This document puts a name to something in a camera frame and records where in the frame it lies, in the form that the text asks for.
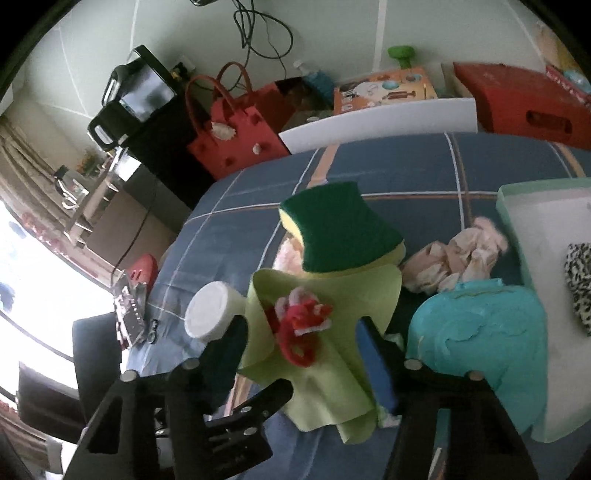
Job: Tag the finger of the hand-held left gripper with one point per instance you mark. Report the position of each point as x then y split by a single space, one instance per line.
244 431

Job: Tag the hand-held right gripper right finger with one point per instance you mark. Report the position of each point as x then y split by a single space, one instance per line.
378 364

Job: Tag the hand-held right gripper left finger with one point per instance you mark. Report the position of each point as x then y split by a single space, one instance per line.
226 353

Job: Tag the light green cloth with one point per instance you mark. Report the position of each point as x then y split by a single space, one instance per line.
318 385

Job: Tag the red and white scrunchie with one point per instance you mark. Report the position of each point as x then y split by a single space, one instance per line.
300 318

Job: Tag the teal tissue packet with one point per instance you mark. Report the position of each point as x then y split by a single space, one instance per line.
475 337

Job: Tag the pink fluffy cloth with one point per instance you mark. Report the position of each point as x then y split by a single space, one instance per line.
288 258

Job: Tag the green and yellow sponge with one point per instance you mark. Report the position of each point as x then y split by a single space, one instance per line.
341 230

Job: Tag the mint green tray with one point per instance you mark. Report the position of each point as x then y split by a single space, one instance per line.
540 258

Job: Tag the white cup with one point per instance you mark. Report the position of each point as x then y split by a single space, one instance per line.
207 311

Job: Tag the black carabiner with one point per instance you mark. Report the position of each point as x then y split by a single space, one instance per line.
153 331

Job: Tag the metal grater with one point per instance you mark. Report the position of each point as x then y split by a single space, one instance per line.
129 309

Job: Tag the red plastic item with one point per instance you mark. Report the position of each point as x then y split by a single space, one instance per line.
141 270

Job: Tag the black chair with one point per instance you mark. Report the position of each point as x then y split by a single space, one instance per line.
97 355

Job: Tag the pink floral scrunchie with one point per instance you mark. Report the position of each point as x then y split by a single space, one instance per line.
455 258

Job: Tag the wooden desk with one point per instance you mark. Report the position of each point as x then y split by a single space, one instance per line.
120 207

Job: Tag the blue plaid bedsheet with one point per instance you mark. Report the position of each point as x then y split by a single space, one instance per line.
392 166

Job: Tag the black cabinet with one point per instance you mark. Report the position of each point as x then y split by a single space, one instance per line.
171 147

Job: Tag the red tote bag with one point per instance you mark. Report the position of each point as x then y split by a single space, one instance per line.
235 134

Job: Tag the white board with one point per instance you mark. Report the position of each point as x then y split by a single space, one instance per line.
392 122

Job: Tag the orange printed box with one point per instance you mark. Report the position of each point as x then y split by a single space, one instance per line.
383 90

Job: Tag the beige curtain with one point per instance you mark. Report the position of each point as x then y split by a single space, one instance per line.
23 161

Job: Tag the blue bottle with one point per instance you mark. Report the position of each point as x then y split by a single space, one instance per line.
318 83

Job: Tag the red box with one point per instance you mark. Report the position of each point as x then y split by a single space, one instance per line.
521 97

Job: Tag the green dumbbell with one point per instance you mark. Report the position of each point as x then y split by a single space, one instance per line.
400 53

